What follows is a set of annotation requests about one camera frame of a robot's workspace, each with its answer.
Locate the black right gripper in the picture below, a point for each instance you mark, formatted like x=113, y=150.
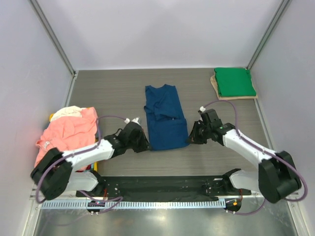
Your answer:
x=192, y=138

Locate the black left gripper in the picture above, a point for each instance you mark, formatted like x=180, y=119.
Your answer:
x=145, y=145

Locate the blue Mickey print t-shirt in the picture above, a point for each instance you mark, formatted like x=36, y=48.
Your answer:
x=167, y=125

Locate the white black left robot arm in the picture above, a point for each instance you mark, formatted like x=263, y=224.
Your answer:
x=58, y=171

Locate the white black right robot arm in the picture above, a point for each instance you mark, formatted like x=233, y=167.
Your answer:
x=275, y=177

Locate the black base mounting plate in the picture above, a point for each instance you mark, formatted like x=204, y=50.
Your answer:
x=166, y=188

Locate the folded beige t-shirt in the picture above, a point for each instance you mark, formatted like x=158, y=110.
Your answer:
x=221, y=97

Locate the folded green t-shirt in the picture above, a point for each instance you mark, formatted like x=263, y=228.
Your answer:
x=233, y=82

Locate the pink t-shirt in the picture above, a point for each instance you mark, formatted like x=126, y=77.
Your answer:
x=68, y=132

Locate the cream white t-shirt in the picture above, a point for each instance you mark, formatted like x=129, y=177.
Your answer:
x=71, y=111

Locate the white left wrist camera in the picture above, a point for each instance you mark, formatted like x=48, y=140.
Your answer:
x=136, y=120

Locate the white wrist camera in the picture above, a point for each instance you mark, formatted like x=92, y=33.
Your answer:
x=136, y=120
x=202, y=109

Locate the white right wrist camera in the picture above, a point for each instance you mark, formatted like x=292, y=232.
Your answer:
x=202, y=109

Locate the white slotted cable duct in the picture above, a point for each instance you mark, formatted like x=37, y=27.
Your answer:
x=87, y=204

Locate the right aluminium frame post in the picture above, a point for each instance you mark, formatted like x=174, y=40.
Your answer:
x=284, y=4

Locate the aluminium frame post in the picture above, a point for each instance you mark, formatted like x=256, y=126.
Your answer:
x=284, y=4
x=49, y=30

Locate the left aluminium frame post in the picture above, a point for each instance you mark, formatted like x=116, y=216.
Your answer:
x=49, y=30

